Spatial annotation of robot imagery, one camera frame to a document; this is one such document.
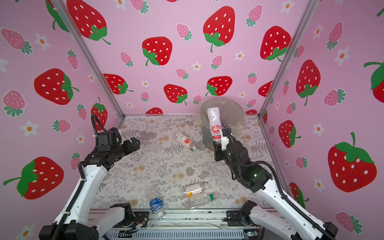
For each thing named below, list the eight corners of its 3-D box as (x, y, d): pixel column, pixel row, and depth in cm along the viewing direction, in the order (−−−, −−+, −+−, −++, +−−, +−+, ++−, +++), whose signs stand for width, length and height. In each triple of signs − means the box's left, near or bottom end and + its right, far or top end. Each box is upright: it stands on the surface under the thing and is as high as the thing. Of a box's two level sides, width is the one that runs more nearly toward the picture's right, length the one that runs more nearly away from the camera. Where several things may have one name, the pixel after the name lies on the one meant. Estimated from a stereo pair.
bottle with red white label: (175, 140, 107) (174, 135, 102) (180, 136, 109) (179, 131, 104) (191, 153, 100) (191, 148, 95) (196, 148, 103) (196, 143, 98)
